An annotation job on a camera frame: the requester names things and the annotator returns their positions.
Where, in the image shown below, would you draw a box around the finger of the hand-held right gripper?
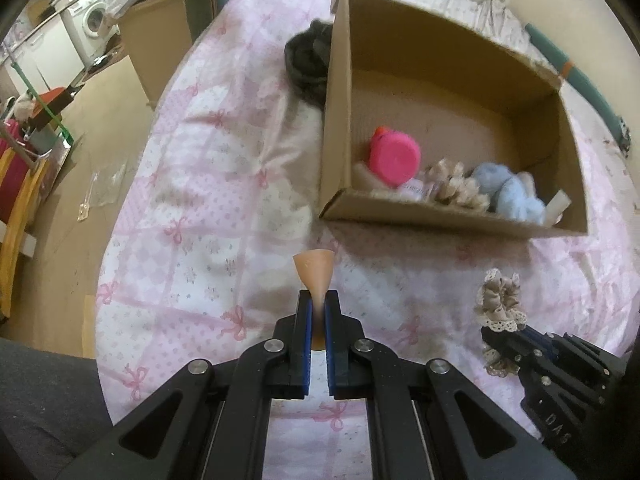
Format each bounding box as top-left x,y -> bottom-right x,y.
481,326 -> 539,377
529,331 -> 602,362

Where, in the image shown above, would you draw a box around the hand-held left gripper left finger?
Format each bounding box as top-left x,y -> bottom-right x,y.
55,289 -> 315,480

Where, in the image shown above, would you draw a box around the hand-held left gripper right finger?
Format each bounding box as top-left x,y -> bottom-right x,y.
324,290 -> 581,480

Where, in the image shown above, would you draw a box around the beige lace scrunchie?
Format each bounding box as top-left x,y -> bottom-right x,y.
474,268 -> 528,380

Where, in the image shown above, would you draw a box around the tan soft roll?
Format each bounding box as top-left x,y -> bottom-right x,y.
292,250 -> 333,351

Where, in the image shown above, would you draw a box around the light blue fluffy scrunchie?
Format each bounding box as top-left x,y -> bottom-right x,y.
471,162 -> 547,226

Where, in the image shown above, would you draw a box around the cream scrunchie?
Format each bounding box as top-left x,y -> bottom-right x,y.
425,159 -> 491,211

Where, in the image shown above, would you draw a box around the pink round container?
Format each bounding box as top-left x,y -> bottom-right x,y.
369,126 -> 422,187

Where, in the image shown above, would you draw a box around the brown cardboard box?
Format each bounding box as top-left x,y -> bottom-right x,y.
319,0 -> 590,238

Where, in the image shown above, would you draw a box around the pink bow print blanket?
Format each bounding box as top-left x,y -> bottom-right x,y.
95,0 -> 640,480

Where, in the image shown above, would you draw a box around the clear plastic bag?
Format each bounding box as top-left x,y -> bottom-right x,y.
77,160 -> 128,221

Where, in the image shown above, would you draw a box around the person's left leg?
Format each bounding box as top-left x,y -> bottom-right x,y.
0,337 -> 121,480

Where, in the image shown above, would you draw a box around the dark cloth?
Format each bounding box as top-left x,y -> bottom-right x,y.
284,20 -> 333,108

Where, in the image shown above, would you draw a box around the wooden nightstand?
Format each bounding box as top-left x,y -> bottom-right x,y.
120,0 -> 193,106

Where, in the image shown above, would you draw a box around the white kitchen counter cabinets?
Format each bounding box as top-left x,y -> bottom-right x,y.
0,10 -> 86,96

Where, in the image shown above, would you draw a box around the white washing machine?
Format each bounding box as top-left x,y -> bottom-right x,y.
65,0 -> 121,58

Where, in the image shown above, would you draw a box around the green handle mop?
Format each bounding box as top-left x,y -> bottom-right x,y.
7,50 -> 73,138

